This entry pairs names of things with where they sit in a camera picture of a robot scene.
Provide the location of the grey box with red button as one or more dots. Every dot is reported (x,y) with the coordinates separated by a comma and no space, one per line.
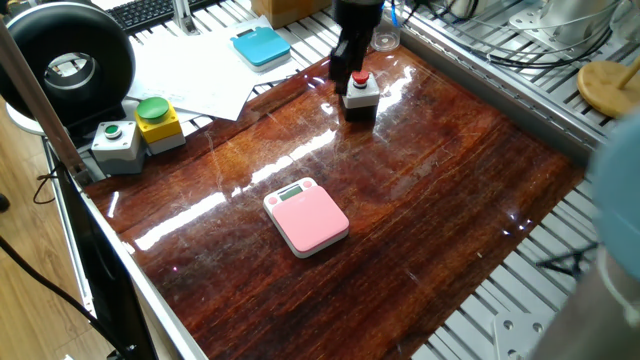
(361,100)

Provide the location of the grey box with green button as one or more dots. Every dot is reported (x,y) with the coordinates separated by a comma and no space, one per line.
(119,150)

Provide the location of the silver UR5 robot arm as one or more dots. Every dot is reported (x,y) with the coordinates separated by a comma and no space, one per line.
(615,200)

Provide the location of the pink and white kitchen scale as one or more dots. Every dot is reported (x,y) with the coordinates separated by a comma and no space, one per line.
(312,220)

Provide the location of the silver metal stand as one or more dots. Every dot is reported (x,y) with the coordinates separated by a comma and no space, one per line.
(184,17)

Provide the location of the teal and white kitchen scale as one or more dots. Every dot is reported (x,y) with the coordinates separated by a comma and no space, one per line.
(260,46)

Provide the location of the yellow box with green button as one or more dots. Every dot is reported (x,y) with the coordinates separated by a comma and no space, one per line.
(160,125)

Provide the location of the spare silver mounting plate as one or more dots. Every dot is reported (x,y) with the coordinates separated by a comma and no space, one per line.
(560,25)

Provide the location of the brown cardboard box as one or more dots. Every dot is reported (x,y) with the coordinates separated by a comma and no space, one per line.
(285,12)

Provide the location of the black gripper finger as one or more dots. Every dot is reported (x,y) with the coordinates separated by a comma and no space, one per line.
(339,62)
(361,50)

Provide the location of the round wooden stand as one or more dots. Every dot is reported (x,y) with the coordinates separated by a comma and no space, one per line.
(602,90)

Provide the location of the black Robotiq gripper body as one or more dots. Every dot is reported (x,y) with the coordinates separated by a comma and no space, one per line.
(357,12)

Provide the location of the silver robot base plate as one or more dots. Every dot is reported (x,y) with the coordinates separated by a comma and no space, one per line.
(520,335)

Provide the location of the black computer keyboard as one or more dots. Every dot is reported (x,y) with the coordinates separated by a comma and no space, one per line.
(145,12)

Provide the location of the aluminium frame post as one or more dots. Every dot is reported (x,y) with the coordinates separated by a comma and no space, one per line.
(40,105)

